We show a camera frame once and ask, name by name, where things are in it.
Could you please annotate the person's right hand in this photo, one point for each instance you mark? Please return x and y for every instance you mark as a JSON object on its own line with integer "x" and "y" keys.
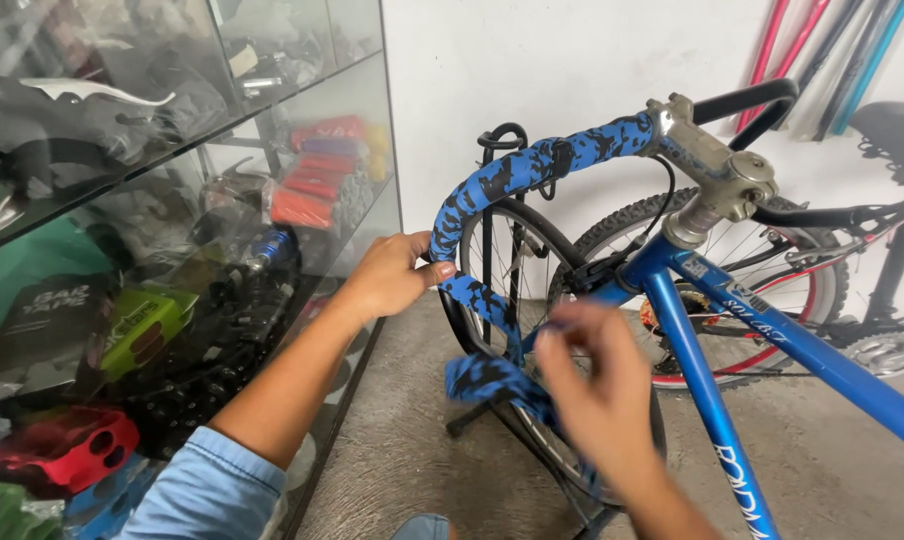
{"x": 602, "y": 390}

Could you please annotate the person's left hand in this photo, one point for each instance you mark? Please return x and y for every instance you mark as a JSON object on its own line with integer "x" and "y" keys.
{"x": 384, "y": 281}

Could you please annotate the person's right fingers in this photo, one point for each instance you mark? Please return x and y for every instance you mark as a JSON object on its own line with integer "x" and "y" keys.
{"x": 572, "y": 337}

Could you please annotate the blue road bicycle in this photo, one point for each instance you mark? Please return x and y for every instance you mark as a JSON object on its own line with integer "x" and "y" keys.
{"x": 692, "y": 352}

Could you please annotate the black bicycle floor stand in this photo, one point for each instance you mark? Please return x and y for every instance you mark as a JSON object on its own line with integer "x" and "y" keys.
{"x": 487, "y": 195}

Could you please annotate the blue jeans knee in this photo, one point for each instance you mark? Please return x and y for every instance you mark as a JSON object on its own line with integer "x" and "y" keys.
{"x": 422, "y": 528}

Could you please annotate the black bicycle with red rims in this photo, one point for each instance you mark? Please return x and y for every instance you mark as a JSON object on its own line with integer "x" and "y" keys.
{"x": 898, "y": 262}

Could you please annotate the light blue shirt sleeve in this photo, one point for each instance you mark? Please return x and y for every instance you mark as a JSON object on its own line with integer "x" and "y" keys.
{"x": 204, "y": 487}

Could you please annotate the bundle of coloured tubes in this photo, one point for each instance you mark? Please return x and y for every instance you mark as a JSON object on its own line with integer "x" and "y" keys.
{"x": 864, "y": 67}

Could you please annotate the glass display cabinet of parts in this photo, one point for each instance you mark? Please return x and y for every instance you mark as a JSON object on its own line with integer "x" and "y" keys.
{"x": 159, "y": 300}

